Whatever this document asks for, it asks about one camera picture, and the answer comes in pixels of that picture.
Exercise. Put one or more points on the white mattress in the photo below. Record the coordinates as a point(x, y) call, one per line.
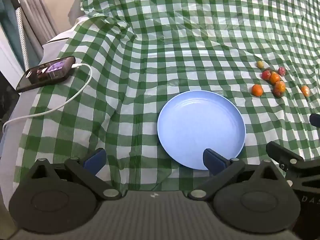
point(53, 47)

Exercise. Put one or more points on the pink-red small fruit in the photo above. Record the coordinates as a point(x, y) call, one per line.
point(282, 71)

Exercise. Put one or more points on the black smartphone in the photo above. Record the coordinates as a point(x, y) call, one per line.
point(45, 73)

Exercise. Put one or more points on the dark red small plum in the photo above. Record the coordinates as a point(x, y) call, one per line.
point(276, 92)

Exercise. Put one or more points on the grey curtain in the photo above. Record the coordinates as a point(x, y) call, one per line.
point(37, 5)

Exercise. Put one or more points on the white frame panel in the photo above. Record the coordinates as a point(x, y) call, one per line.
point(8, 60)

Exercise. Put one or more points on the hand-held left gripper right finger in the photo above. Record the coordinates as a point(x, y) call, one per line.
point(212, 161)

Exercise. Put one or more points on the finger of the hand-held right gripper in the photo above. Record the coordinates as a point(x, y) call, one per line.
point(315, 119)
point(282, 156)

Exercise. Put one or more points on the green checked tablecloth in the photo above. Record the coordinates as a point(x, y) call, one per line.
point(175, 42)

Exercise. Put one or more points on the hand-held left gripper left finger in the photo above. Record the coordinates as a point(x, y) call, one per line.
point(96, 158)

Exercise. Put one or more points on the white dotted pole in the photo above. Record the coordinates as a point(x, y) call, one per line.
point(22, 35)

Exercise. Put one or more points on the light blue round plate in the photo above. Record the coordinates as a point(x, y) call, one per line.
point(200, 122)

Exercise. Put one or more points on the plastic-wrapped orange tangerine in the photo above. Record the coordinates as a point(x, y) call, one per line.
point(305, 91)

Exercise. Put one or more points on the small yellow-green fruit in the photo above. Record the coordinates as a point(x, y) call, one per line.
point(260, 64)

